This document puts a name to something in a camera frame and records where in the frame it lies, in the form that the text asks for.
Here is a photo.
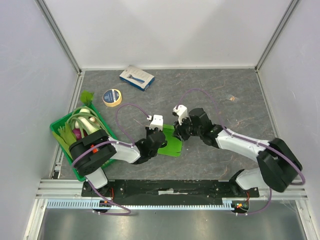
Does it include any green paper box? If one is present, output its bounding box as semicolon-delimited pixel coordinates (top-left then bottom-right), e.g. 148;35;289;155
157;124;182;157

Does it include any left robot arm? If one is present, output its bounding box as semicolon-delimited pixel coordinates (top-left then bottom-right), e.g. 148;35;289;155
69;128;168;197

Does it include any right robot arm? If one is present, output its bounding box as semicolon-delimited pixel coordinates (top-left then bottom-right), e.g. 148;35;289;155
172;105;303;197

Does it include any white razor box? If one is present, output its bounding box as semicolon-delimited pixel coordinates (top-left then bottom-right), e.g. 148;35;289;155
119;65;155;91

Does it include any masking tape roll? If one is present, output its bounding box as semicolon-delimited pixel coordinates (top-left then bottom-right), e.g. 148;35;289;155
102;88;123;107

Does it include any white toy radish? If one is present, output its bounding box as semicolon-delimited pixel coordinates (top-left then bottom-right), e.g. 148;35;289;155
78;107;92;116

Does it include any purple toy onion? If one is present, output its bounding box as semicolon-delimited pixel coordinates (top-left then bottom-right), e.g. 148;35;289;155
72;128;85;140

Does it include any toy green leaf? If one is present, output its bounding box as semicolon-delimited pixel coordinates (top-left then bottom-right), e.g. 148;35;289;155
80;90;94;107

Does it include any green plastic basket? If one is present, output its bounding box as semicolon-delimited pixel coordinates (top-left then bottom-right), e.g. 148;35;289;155
49;99;121;182

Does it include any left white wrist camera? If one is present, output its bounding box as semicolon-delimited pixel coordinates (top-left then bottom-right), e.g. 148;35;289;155
147;114;164;131

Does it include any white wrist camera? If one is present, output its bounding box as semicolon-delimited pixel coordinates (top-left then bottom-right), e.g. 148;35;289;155
173;104;189;126
147;114;164;131

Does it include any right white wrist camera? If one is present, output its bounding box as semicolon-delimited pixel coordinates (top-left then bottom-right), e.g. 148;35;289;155
173;104;189;126

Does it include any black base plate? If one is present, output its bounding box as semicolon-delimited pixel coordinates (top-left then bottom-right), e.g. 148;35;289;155
97;179;260;200

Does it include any slotted cable duct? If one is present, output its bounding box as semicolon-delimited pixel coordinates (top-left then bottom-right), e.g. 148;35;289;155
46;199;236;211

